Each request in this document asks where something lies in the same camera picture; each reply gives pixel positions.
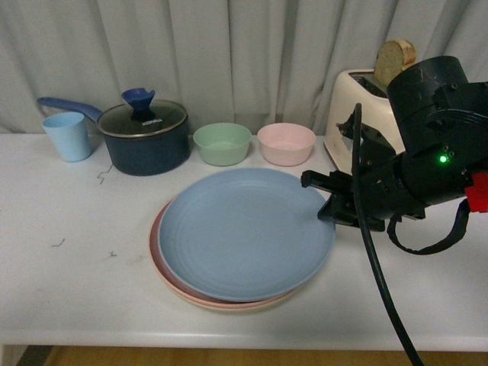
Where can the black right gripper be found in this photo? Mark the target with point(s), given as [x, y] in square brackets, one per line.
[384, 194]

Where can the blue plate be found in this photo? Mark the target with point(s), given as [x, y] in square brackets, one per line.
[244, 235]

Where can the pink plate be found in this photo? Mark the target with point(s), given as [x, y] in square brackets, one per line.
[160, 266]

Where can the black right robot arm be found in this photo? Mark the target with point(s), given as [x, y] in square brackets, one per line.
[442, 120]

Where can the pink bowl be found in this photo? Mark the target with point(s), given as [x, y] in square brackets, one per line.
[286, 144]

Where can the green bowl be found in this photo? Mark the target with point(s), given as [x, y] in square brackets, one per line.
[222, 144]

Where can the toast slice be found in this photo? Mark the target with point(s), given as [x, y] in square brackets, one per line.
[394, 57]

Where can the grey curtain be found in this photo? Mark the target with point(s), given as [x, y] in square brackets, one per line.
[248, 62]

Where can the dark blue pot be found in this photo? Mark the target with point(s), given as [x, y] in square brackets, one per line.
[140, 156]

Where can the glass pot lid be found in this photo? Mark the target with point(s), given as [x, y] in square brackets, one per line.
[141, 115]

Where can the light blue cup left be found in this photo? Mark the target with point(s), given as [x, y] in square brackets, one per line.
[69, 135]

